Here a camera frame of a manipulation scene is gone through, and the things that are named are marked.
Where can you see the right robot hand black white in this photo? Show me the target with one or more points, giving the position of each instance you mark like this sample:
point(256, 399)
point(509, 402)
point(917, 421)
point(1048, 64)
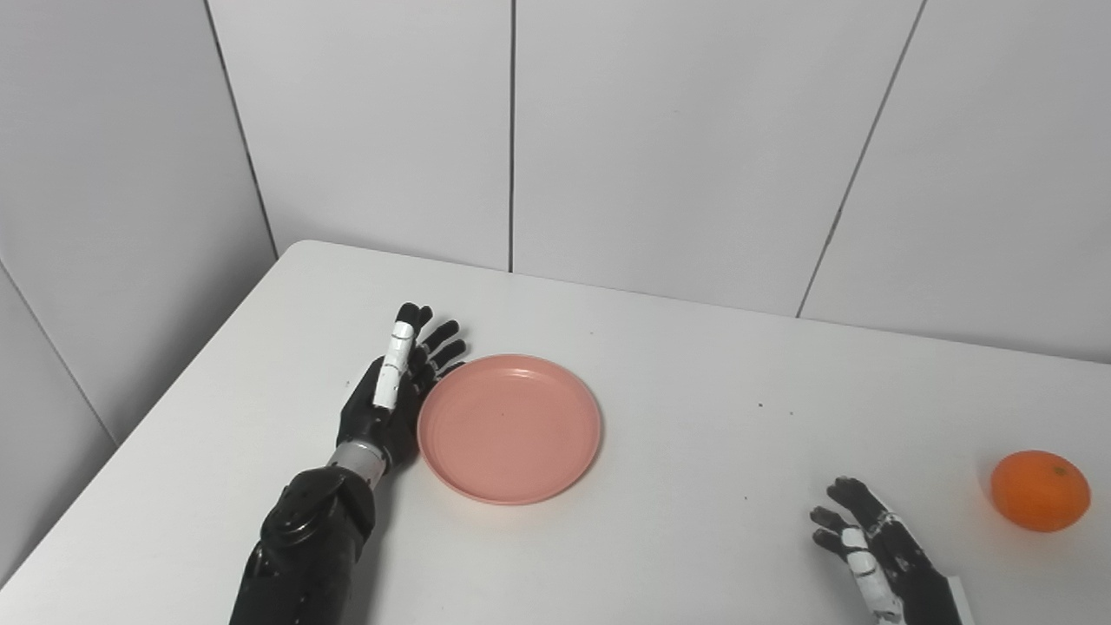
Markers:
point(885, 564)

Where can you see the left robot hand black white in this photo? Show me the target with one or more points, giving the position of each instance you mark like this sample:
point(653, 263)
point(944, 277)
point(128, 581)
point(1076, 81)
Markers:
point(391, 399)

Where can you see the pink round plate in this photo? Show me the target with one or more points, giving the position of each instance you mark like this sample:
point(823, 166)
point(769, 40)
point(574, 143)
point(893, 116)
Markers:
point(509, 428)

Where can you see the orange fruit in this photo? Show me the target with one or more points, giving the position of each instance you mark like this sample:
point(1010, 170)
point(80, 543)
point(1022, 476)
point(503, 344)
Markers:
point(1040, 490)

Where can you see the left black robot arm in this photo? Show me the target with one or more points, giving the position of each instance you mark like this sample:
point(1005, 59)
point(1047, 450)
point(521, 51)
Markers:
point(312, 538)

